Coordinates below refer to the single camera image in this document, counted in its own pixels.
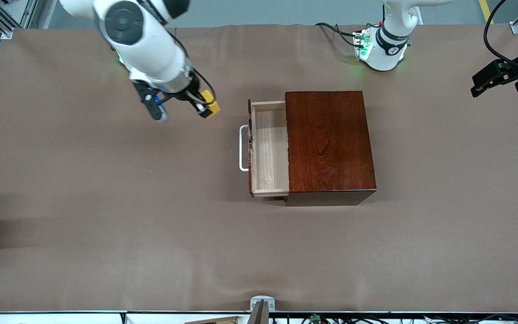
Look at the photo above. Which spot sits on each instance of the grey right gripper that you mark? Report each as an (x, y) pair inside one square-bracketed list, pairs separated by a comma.
[(190, 91)]

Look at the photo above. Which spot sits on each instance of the yellow block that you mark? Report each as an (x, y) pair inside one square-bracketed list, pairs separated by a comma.
[(213, 107)]

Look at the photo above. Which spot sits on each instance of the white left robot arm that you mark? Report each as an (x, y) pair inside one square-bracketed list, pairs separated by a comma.
[(382, 60)]

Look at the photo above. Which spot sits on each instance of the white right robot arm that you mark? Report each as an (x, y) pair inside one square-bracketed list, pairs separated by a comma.
[(151, 49)]

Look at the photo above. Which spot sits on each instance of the dark wooden drawer cabinet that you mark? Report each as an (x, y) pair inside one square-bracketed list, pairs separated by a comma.
[(331, 148)]

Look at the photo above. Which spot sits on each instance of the brown table cover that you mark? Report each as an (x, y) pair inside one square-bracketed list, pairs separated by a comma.
[(196, 247)]

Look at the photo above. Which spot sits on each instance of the tan wooden board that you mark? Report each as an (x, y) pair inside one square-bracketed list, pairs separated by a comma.
[(212, 321)]

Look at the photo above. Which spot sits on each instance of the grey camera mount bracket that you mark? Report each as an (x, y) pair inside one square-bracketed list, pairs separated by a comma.
[(262, 306)]

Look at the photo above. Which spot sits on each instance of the white table edge rail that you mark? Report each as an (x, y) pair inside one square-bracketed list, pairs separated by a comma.
[(38, 318)]

